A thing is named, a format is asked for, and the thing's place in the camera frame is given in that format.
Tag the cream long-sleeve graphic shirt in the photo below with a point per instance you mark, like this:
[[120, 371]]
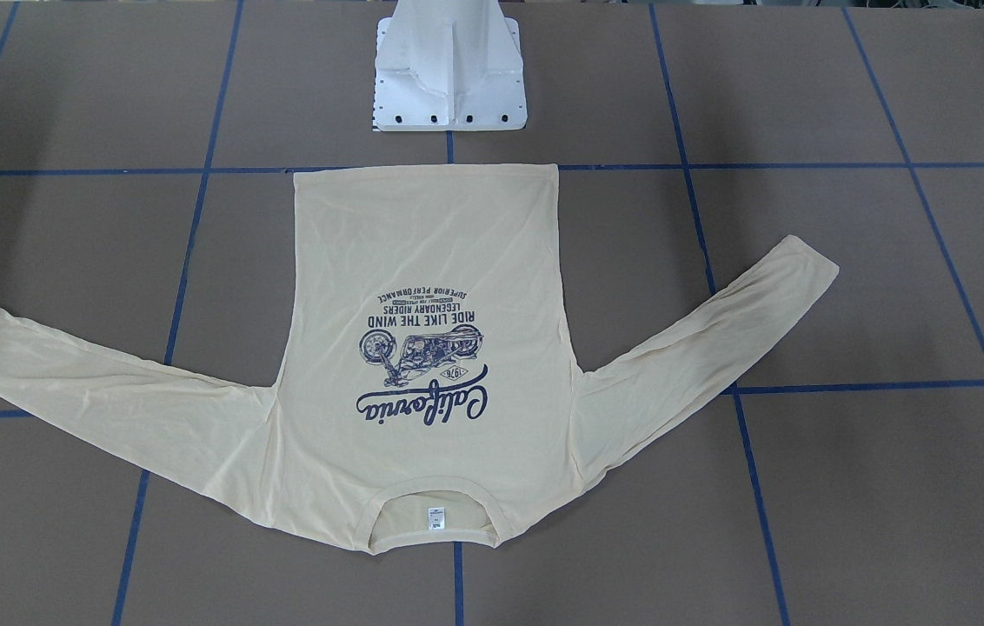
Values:
[[428, 390]]

